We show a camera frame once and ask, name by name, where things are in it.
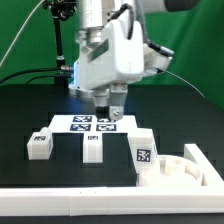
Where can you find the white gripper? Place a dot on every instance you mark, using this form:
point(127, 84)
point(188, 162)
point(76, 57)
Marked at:
point(116, 59)

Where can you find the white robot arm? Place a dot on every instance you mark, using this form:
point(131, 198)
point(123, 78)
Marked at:
point(94, 15)

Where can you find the white marker sheet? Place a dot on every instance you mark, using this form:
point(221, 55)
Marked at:
point(90, 123)

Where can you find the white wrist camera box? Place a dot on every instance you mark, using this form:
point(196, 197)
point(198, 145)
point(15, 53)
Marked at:
point(156, 61)

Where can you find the white L-shaped barrier wall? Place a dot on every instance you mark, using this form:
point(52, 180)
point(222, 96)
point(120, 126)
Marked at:
point(163, 199)

